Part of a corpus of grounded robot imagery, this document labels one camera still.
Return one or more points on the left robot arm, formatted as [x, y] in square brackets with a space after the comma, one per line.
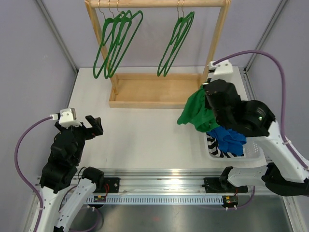
[57, 174]

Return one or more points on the green tank top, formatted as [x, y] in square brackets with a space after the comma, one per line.
[197, 114]

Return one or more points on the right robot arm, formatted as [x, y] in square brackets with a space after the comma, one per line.
[288, 172]

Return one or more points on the green hanger with metal hook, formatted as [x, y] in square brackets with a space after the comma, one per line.
[98, 18]

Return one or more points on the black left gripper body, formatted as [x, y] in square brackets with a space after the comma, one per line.
[82, 133]

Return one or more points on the zebra striped tank top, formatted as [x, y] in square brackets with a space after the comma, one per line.
[215, 152]

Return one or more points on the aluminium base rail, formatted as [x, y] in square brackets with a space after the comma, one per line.
[149, 182]

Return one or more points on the white slotted cable duct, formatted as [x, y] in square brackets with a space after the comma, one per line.
[157, 200]

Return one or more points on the white plastic basket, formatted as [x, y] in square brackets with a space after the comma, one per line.
[251, 152]

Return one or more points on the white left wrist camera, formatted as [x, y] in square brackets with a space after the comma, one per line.
[66, 118]

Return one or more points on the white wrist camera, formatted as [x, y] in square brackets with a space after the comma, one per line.
[66, 118]
[223, 70]

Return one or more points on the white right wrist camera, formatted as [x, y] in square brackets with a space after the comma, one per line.
[223, 70]

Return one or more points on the wooden clothes rack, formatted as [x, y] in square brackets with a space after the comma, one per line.
[145, 90]

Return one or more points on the blue tank top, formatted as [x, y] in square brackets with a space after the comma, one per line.
[228, 140]

